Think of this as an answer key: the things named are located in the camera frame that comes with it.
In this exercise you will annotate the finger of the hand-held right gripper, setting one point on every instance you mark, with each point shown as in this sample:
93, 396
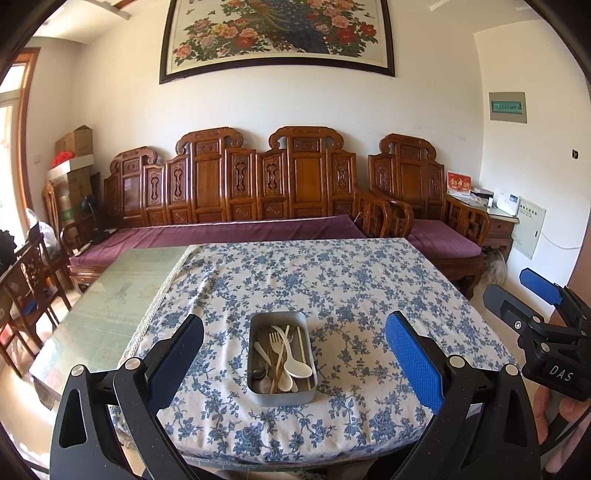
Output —
508, 307
538, 281

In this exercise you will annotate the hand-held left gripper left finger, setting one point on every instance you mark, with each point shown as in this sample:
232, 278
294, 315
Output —
184, 350

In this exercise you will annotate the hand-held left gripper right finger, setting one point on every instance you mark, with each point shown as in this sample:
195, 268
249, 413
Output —
415, 360

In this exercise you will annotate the white plastic fork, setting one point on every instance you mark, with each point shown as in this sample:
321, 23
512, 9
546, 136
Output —
274, 340

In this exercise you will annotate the white plastic spoon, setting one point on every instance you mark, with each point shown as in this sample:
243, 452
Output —
298, 368
285, 382

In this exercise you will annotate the rectangular metal tray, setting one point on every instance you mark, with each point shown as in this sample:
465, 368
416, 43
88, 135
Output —
281, 399

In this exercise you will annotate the person's right hand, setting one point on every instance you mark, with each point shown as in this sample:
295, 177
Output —
542, 415

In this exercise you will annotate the grey fluffy bundle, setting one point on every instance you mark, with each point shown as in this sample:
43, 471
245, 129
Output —
495, 270

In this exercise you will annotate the wooden side table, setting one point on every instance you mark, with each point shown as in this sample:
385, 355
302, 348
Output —
498, 230

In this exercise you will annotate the white tabletop device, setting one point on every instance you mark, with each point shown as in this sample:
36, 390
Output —
509, 203

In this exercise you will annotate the purple armchair cushion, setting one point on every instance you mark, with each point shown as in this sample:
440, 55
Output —
443, 237

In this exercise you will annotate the long purple bench cushion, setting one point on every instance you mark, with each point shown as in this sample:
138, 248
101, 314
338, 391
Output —
207, 235

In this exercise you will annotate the blue floral tablecloth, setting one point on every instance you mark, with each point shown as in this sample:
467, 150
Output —
323, 277

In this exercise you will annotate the dark wooden dining chair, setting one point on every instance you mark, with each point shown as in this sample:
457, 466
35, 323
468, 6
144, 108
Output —
14, 304
41, 267

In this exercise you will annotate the carved wooden armchair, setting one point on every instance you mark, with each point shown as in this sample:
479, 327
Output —
408, 173

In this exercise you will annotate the carved wooden sofa bench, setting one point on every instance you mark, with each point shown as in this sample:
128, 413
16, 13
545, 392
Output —
217, 180

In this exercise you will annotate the clear plastic bag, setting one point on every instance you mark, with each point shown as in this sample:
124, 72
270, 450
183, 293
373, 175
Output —
44, 228

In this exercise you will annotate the large brown cardboard box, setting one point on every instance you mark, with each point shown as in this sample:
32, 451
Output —
76, 191

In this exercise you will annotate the carved wooden chair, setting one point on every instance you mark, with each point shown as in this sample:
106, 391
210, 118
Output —
51, 205

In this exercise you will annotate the white lidded box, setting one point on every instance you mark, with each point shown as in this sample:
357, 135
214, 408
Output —
71, 167

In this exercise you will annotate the red decoration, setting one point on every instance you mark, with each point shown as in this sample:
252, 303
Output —
61, 159

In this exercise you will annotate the framed peacock flower painting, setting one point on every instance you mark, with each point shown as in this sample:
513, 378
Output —
277, 37

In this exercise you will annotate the white wall electrical panel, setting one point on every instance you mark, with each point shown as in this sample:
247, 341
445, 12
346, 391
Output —
528, 226

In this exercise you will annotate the wooden door frame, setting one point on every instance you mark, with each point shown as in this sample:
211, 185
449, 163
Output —
27, 138

